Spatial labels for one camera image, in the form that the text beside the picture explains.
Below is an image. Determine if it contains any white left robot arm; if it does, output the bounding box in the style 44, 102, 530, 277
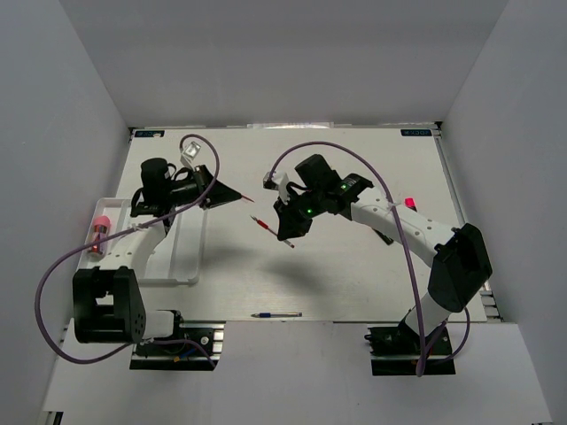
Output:
73, 158, 242, 353

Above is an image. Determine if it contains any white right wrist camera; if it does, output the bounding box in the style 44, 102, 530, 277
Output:
263, 172, 290, 204

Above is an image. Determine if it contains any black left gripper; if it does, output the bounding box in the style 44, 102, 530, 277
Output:
165, 165, 242, 210

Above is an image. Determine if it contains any pink cap black highlighter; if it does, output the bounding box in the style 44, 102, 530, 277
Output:
405, 197, 416, 211

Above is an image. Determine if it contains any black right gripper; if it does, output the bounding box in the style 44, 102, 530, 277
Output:
274, 188, 326, 241

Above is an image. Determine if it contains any blue ballpoint pen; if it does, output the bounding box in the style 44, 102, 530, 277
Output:
251, 312, 303, 319

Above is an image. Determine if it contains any orange cap black highlighter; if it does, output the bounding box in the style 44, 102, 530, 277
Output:
374, 230, 394, 246

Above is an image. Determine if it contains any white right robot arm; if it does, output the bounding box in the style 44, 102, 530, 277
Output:
263, 154, 493, 353

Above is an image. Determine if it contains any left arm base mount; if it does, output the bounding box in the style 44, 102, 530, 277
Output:
129, 321, 225, 372

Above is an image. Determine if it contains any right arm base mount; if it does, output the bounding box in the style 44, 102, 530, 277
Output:
364, 326, 456, 376

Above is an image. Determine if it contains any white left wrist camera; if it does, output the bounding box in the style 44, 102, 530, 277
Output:
180, 142, 201, 168

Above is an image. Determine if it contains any red gel pen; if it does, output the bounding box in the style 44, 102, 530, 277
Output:
250, 215, 295, 249

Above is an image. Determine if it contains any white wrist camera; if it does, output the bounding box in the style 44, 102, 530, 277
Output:
180, 142, 201, 168
263, 172, 290, 204

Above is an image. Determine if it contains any pink cap clear tube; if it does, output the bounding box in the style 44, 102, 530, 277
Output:
88, 215, 111, 259

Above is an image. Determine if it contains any white divided plastic tray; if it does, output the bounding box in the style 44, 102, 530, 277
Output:
93, 197, 207, 287

